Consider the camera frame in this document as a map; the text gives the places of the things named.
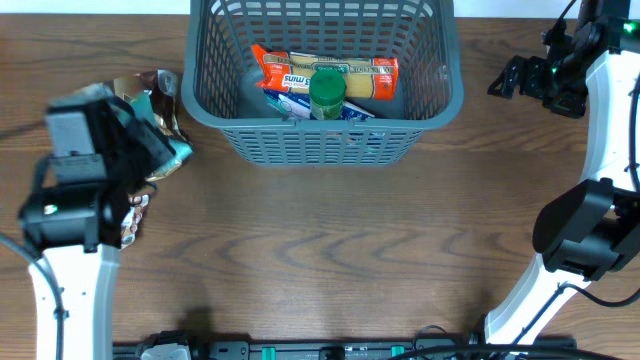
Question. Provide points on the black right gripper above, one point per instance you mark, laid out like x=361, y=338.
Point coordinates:
x=531, y=76

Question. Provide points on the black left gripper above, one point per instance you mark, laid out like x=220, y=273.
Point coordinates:
x=160, y=153

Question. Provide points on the teal tissue pack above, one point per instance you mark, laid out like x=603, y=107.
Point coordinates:
x=143, y=109

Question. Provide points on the orange spaghetti pack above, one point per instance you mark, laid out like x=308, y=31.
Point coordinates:
x=368, y=78

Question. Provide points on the blue pasta box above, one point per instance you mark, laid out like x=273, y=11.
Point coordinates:
x=300, y=106

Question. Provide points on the green lid jar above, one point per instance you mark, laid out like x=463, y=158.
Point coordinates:
x=327, y=93

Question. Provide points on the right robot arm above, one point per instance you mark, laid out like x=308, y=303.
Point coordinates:
x=593, y=228

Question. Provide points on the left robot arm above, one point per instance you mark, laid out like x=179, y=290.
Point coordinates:
x=71, y=221

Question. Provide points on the white brown snack bag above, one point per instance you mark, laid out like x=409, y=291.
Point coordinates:
x=131, y=223

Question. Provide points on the gold coffee bag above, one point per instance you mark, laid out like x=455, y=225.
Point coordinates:
x=163, y=88

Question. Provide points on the grey plastic basket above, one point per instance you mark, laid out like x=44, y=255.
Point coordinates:
x=219, y=87

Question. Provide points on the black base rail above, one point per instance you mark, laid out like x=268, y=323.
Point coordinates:
x=182, y=345

